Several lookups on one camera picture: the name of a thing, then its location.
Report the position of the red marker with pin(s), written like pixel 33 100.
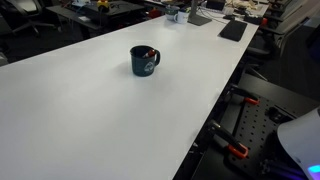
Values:
pixel 151 53

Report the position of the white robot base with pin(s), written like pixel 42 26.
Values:
pixel 300 140

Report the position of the dark teal mug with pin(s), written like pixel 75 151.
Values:
pixel 141 68

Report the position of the white mug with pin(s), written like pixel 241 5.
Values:
pixel 182 17

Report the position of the small red object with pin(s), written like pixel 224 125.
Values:
pixel 154 13

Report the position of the grey ceramic bowl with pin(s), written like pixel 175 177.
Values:
pixel 170 12

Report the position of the grey monitor stand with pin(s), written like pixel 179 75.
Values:
pixel 198 19

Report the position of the black background desk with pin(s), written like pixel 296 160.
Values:
pixel 116 10

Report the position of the black flat pad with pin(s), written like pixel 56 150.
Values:
pixel 233 30

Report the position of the black computer mouse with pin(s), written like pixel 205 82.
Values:
pixel 228 17

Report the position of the black box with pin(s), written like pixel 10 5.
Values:
pixel 215 4

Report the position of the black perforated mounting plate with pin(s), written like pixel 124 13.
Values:
pixel 256 123

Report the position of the yellow red emergency stop button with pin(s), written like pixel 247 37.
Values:
pixel 102 4

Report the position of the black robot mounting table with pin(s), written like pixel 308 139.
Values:
pixel 266 88

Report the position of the black office chair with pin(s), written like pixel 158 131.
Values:
pixel 266 50

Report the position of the black desk item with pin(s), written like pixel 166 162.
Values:
pixel 252 19

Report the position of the grey office chair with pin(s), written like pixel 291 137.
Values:
pixel 26 6

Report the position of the small black bracket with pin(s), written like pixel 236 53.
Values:
pixel 276 114

